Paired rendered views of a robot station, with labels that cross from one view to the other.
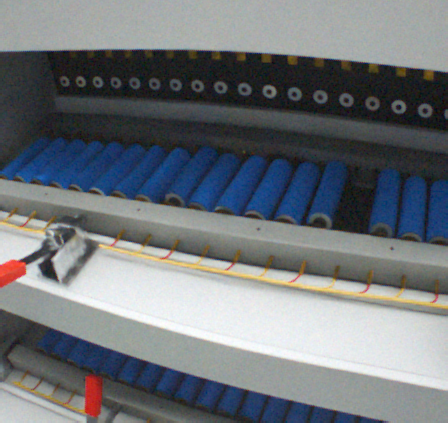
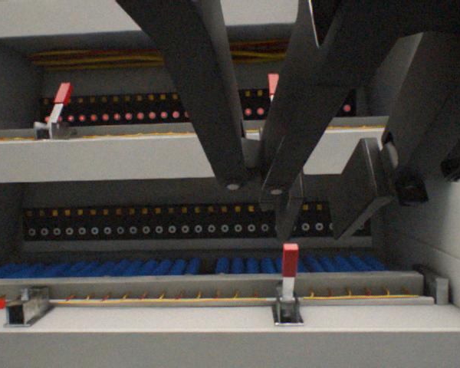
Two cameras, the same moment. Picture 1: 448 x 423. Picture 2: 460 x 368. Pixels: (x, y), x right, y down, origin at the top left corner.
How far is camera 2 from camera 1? 0.15 m
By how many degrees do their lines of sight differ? 38
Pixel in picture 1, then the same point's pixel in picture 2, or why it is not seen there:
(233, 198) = (142, 273)
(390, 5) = not seen: hidden behind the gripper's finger
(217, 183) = (132, 270)
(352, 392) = (219, 352)
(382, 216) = (221, 270)
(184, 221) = (115, 280)
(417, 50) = not seen: hidden behind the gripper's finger
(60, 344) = not seen: outside the picture
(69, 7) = (65, 158)
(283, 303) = (172, 311)
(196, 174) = (119, 268)
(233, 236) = (143, 282)
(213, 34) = (139, 171)
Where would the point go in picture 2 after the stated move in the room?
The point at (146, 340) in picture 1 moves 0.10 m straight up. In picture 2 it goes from (86, 350) to (96, 244)
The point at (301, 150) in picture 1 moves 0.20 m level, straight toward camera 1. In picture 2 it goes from (176, 255) to (178, 250)
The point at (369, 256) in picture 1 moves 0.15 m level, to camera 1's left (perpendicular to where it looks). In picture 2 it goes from (215, 280) to (69, 285)
